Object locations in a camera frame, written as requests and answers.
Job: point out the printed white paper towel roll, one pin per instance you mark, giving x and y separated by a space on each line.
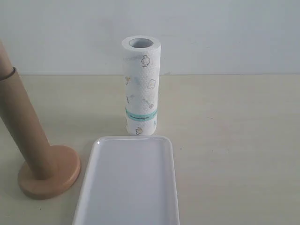
141 69

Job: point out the white rectangular plastic tray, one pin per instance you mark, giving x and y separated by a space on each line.
129 180

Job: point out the wooden paper towel holder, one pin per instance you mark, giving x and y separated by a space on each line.
68 167

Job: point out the brown cardboard tube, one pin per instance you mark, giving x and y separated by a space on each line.
21 120

